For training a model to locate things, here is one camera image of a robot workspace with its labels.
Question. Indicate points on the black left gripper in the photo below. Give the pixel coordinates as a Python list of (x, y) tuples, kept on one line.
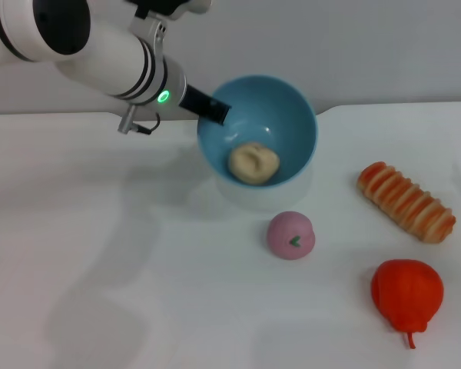
[(196, 102)]

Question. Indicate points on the blue plastic bowl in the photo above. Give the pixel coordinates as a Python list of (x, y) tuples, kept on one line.
[(276, 115)]

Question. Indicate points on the beige egg yolk pastry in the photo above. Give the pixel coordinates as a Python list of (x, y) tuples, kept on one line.
[(253, 163)]

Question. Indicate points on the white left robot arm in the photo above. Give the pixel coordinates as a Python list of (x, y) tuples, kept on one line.
[(100, 57)]

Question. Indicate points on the pink round pastry green leaf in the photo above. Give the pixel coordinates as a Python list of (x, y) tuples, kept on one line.
[(288, 234)]

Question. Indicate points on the orange striped bread roll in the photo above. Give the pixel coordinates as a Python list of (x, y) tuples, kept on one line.
[(405, 201)]

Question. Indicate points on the red orange persimmon toy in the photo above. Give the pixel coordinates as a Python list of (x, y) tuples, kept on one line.
[(405, 294)]

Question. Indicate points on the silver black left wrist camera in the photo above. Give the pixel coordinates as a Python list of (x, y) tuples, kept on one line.
[(169, 5)]

